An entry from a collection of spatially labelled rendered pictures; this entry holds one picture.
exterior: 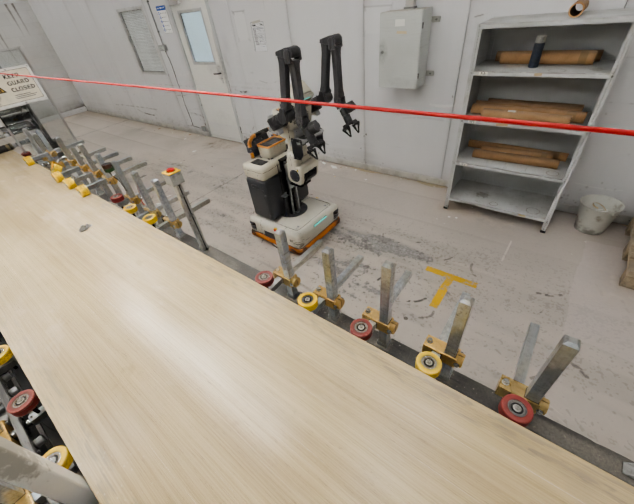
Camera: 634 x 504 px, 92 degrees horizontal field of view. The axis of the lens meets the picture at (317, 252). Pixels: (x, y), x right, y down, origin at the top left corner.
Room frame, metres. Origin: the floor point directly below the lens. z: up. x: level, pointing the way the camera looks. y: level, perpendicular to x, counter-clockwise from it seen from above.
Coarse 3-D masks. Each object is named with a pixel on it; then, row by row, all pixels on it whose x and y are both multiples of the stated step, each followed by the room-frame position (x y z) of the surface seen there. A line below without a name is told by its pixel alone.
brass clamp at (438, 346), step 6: (432, 336) 0.62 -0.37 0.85; (426, 342) 0.60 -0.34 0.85; (438, 342) 0.60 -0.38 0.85; (444, 342) 0.59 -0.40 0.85; (426, 348) 0.59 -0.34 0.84; (432, 348) 0.58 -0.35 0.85; (438, 348) 0.57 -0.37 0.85; (444, 348) 0.57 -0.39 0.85; (444, 354) 0.55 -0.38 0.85; (456, 354) 0.54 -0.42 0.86; (462, 354) 0.54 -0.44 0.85; (444, 360) 0.55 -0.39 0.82; (450, 360) 0.53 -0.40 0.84; (456, 360) 0.53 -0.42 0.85; (462, 360) 0.52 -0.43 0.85; (456, 366) 0.51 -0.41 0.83
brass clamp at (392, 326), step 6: (372, 312) 0.77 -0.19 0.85; (378, 312) 0.76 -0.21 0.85; (366, 318) 0.75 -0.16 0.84; (372, 318) 0.74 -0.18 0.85; (378, 318) 0.74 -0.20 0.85; (378, 324) 0.72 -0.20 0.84; (384, 324) 0.70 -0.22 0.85; (390, 324) 0.70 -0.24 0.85; (396, 324) 0.70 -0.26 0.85; (384, 330) 0.70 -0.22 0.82; (390, 330) 0.69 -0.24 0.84
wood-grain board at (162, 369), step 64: (0, 192) 2.40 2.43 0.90; (64, 192) 2.23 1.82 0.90; (0, 256) 1.47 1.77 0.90; (64, 256) 1.39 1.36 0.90; (128, 256) 1.30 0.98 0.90; (192, 256) 1.23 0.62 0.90; (0, 320) 0.96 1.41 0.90; (64, 320) 0.91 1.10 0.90; (128, 320) 0.86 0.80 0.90; (192, 320) 0.81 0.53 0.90; (256, 320) 0.77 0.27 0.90; (320, 320) 0.73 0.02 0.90; (64, 384) 0.61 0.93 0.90; (128, 384) 0.57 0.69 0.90; (192, 384) 0.54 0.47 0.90; (256, 384) 0.51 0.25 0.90; (320, 384) 0.48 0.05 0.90; (384, 384) 0.45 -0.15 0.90; (128, 448) 0.37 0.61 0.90; (192, 448) 0.35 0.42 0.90; (256, 448) 0.33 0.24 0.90; (320, 448) 0.30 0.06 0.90; (384, 448) 0.28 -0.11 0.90; (448, 448) 0.26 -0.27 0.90; (512, 448) 0.24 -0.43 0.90
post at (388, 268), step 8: (384, 264) 0.72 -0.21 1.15; (392, 264) 0.72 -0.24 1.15; (384, 272) 0.72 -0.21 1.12; (392, 272) 0.71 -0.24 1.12; (384, 280) 0.72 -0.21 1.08; (392, 280) 0.71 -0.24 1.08; (384, 288) 0.71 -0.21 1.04; (392, 288) 0.72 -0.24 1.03; (384, 296) 0.71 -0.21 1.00; (392, 296) 0.72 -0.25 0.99; (384, 304) 0.71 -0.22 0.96; (392, 304) 0.73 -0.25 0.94; (384, 312) 0.71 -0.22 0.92; (384, 320) 0.71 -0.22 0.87; (384, 336) 0.71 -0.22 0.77
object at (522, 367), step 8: (528, 328) 0.63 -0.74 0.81; (536, 328) 0.62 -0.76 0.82; (528, 336) 0.59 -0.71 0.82; (536, 336) 0.59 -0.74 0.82; (528, 344) 0.56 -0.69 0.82; (528, 352) 0.53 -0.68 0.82; (520, 360) 0.51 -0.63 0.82; (528, 360) 0.51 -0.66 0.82; (520, 368) 0.48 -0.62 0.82; (528, 368) 0.48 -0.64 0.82; (520, 376) 0.46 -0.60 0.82
